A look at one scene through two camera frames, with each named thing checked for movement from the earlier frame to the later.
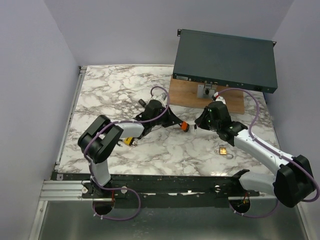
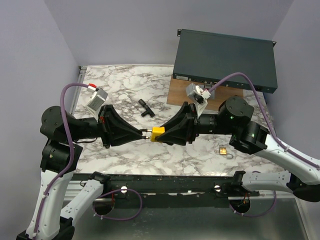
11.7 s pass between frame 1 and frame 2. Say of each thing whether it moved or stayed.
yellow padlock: moved
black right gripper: moved
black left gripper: moved
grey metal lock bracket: stayed
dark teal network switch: stayed
